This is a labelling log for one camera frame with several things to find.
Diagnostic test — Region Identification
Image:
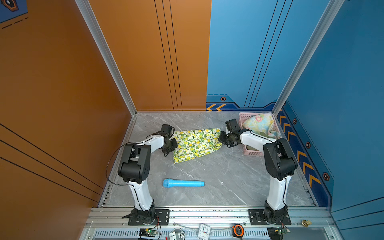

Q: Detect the pink perforated plastic basket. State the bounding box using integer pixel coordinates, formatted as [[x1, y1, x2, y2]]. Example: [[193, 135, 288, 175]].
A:
[[239, 113, 293, 157]]

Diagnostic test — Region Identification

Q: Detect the aluminium corner post left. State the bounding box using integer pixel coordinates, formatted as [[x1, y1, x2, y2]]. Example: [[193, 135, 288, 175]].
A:
[[75, 0, 137, 117]]

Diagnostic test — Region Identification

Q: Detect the green circuit board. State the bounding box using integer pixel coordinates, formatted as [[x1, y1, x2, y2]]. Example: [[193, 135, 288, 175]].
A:
[[138, 228, 159, 240]]

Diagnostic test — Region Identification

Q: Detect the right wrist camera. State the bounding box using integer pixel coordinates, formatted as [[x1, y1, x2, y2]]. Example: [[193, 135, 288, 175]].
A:
[[225, 119, 242, 134]]

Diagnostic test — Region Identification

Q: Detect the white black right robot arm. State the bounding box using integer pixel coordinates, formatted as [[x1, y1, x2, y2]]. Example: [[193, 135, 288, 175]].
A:
[[219, 130, 299, 225]]

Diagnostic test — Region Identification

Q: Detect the lemon print skirt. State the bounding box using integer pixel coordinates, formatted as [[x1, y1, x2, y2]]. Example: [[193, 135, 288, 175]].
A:
[[173, 128, 222, 164]]

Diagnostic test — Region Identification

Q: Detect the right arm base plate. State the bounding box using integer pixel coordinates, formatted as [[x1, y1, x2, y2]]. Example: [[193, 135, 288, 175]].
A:
[[248, 209, 292, 226]]

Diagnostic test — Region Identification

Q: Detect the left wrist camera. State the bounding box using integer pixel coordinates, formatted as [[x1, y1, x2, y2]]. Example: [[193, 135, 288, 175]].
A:
[[161, 124, 175, 138]]

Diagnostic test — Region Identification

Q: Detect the pastel floral skirt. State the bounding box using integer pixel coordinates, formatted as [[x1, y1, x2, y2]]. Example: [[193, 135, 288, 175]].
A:
[[242, 113, 277, 135]]

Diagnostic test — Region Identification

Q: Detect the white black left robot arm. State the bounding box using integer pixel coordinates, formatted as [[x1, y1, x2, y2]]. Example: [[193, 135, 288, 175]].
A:
[[106, 132, 178, 226]]

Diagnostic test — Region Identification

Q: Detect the aluminium corner post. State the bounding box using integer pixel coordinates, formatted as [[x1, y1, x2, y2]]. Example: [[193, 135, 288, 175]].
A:
[[272, 0, 345, 117], [75, 0, 137, 117]]

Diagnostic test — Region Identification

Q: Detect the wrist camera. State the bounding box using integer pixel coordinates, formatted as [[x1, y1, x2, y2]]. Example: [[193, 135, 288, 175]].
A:
[[225, 119, 242, 134], [161, 124, 175, 138]]

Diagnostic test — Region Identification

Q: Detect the right circuit board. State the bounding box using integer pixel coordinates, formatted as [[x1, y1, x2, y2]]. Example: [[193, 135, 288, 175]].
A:
[[267, 228, 291, 240]]

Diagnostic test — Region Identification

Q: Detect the small white clock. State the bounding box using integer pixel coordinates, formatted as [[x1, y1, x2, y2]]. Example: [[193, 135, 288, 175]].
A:
[[197, 223, 212, 240]]

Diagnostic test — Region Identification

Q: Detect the aluminium corner post right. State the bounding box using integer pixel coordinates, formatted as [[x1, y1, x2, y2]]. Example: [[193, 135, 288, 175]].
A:
[[272, 0, 345, 117]]

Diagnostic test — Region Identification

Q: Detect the orange black tape measure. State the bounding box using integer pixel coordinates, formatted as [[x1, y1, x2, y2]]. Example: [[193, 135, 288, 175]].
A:
[[232, 224, 245, 239]]

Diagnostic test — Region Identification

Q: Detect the brass round knob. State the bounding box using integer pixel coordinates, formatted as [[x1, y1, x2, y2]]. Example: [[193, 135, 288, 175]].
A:
[[302, 220, 312, 228]]

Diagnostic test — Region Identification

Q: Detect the aluminium front rail frame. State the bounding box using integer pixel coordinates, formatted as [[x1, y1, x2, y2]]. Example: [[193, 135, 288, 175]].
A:
[[80, 206, 343, 240]]

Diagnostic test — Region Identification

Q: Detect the white power plug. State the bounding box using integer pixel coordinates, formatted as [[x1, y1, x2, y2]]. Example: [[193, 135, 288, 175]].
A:
[[168, 228, 186, 240]]

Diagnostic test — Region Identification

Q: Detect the olive green ruffled skirt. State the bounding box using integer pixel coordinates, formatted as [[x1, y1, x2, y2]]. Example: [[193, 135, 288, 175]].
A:
[[259, 131, 282, 140]]

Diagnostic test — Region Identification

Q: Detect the blue toy microphone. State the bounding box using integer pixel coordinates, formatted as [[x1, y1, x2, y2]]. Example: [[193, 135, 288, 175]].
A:
[[163, 179, 205, 188]]

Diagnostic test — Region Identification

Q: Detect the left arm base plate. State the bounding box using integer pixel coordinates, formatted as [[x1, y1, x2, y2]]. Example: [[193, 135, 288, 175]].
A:
[[128, 209, 170, 226]]

